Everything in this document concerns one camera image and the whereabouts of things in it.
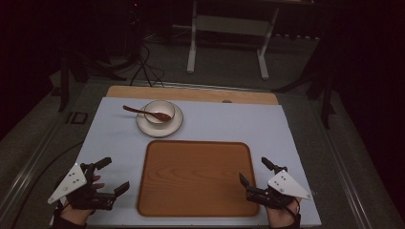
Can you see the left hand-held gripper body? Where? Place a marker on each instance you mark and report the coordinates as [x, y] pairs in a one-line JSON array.
[[71, 183]]

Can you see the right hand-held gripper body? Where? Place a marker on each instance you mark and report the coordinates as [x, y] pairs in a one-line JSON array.
[[286, 187]]

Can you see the person's right hand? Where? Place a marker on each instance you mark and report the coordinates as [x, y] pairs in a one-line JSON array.
[[280, 217]]

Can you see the person's left hand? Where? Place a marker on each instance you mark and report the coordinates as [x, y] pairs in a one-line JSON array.
[[78, 214]]

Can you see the brown wooden tray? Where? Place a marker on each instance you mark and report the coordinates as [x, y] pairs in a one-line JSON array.
[[197, 178]]

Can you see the pale blue table mat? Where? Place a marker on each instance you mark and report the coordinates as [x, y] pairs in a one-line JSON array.
[[223, 124]]

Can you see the white round saucer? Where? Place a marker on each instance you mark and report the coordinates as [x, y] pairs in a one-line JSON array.
[[159, 131]]

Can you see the brown wooden spoon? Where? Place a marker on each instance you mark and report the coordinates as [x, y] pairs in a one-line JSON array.
[[143, 112]]

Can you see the white ceramic bowl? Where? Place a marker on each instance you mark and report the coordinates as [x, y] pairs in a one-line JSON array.
[[159, 106]]

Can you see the black metal stand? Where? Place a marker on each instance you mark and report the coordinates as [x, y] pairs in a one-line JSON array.
[[325, 98], [64, 86]]

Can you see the black rectangular floor frame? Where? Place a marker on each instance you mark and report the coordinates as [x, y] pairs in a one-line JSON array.
[[76, 118]]

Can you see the white metal table frame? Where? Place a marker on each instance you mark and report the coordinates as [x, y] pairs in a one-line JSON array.
[[230, 25]]

